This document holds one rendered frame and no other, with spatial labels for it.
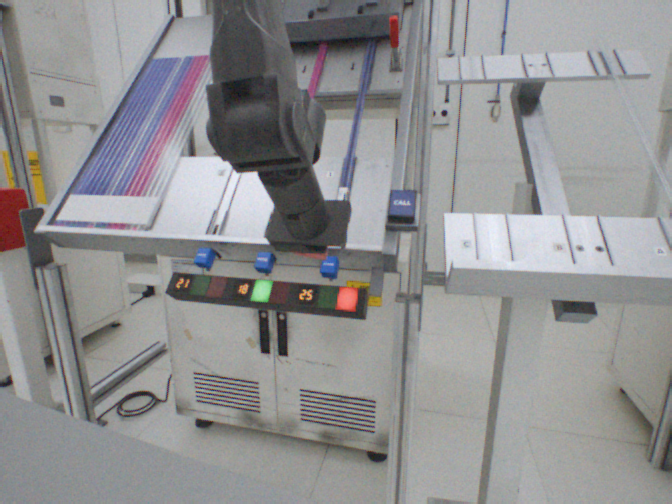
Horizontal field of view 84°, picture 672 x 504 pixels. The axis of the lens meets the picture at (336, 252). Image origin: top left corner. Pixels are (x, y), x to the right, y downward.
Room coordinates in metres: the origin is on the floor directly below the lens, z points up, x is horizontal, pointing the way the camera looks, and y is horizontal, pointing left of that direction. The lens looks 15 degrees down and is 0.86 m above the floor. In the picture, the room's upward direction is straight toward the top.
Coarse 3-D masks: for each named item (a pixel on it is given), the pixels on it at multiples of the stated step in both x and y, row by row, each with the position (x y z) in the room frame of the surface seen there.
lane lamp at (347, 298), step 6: (342, 288) 0.54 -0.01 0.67; (348, 288) 0.54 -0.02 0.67; (354, 288) 0.53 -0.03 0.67; (342, 294) 0.53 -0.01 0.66; (348, 294) 0.53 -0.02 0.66; (354, 294) 0.53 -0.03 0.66; (342, 300) 0.52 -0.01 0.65; (348, 300) 0.52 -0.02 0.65; (354, 300) 0.52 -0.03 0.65; (342, 306) 0.52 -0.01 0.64; (348, 306) 0.52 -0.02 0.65; (354, 306) 0.51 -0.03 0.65
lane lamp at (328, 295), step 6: (324, 288) 0.54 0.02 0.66; (330, 288) 0.54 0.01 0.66; (336, 288) 0.54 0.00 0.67; (324, 294) 0.54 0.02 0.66; (330, 294) 0.53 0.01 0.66; (336, 294) 0.53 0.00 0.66; (318, 300) 0.53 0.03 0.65; (324, 300) 0.53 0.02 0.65; (330, 300) 0.53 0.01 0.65; (336, 300) 0.53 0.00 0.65; (318, 306) 0.52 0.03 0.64; (324, 306) 0.52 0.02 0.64; (330, 306) 0.52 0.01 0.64
